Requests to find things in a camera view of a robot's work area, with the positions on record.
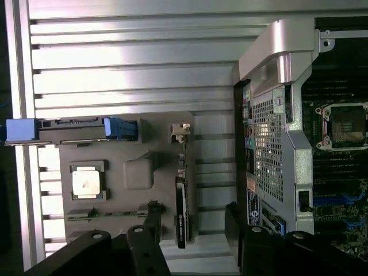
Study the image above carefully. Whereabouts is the grey plastic parts rack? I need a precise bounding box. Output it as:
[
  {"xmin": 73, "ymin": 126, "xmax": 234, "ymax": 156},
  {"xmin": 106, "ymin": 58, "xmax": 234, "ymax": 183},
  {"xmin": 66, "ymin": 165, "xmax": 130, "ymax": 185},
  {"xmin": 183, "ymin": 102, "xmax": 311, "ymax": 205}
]
[{"xmin": 56, "ymin": 110, "xmax": 197, "ymax": 245}]

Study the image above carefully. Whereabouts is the silver CPU chip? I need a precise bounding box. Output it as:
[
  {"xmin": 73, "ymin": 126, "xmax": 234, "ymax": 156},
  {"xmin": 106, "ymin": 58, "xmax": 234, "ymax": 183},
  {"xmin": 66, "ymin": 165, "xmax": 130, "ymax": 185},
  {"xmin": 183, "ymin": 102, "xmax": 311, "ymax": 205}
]
[{"xmin": 71, "ymin": 169, "xmax": 102, "ymax": 198}]

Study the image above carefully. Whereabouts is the blue expansion slot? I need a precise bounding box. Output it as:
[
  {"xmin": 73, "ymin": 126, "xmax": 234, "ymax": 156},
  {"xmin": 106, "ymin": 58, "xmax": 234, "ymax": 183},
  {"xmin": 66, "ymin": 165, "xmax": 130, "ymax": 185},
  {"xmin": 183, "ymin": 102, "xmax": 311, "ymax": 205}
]
[{"xmin": 312, "ymin": 195, "xmax": 368, "ymax": 204}]

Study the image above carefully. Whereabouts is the green Dell motherboard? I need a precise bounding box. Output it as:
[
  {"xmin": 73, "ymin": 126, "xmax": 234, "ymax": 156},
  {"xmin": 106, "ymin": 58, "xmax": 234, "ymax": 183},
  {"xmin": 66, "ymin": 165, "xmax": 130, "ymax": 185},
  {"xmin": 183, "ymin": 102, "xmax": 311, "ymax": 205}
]
[{"xmin": 300, "ymin": 37, "xmax": 368, "ymax": 259}]

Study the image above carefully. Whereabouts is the black and silver PC case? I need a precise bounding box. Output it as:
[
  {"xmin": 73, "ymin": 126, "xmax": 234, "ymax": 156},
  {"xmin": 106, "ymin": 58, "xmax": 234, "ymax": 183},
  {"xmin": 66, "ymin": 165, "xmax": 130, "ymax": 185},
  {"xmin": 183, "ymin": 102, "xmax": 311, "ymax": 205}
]
[{"xmin": 232, "ymin": 18, "xmax": 368, "ymax": 276}]

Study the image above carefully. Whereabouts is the CPU socket with metal frame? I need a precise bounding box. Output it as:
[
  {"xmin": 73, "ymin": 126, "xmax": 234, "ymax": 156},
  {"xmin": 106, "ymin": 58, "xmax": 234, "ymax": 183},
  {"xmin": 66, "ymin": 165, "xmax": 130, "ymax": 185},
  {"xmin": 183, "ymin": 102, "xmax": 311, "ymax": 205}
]
[{"xmin": 315, "ymin": 102, "xmax": 368, "ymax": 152}]

